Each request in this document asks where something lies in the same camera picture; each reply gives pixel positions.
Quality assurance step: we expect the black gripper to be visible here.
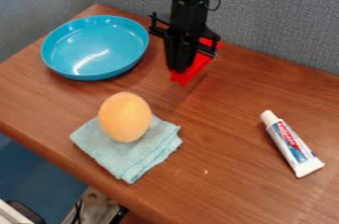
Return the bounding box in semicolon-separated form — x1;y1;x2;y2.
148;0;220;73

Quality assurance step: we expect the red rectangular block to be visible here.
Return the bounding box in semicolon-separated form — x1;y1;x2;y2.
169;38;222;86

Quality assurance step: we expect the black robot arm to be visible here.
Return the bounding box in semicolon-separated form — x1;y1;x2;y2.
148;0;221;73

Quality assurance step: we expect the blue plate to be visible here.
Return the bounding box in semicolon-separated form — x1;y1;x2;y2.
40;15;149;81

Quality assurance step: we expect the orange egg-shaped object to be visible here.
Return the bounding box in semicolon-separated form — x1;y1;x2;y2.
97;92;152;143

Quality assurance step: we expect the grey object under table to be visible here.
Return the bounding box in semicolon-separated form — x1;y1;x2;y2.
60;186;121;224

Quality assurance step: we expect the light blue folded cloth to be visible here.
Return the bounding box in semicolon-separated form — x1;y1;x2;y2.
70;116;182;184

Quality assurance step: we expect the white toothpaste tube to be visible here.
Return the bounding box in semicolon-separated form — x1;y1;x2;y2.
260;110;324;178

